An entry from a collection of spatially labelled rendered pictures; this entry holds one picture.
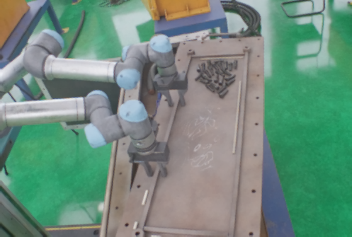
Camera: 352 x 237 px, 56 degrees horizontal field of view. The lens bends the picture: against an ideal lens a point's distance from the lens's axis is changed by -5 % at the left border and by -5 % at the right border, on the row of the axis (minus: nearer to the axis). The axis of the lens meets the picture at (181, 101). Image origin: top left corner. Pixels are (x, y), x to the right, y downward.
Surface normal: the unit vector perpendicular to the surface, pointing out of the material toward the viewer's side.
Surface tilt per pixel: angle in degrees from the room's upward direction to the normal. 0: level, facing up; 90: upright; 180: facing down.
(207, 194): 0
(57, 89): 90
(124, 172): 0
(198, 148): 0
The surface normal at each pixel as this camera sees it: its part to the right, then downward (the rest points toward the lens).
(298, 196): -0.19, -0.74
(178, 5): 0.07, 0.64
